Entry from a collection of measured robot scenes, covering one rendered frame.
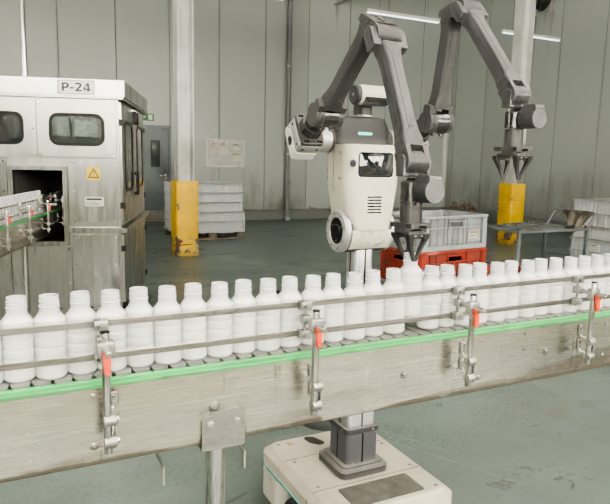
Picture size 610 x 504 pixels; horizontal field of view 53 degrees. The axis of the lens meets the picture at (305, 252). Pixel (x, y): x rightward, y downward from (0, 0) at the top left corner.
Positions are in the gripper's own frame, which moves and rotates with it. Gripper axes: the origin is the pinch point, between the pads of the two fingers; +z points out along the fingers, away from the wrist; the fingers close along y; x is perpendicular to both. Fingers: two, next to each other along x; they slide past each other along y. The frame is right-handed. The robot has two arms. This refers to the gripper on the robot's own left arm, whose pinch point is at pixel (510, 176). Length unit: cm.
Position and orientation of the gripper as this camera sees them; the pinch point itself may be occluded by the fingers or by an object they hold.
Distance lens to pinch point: 199.7
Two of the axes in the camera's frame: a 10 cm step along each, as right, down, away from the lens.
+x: -9.0, 0.5, -4.4
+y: -4.4, -1.4, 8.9
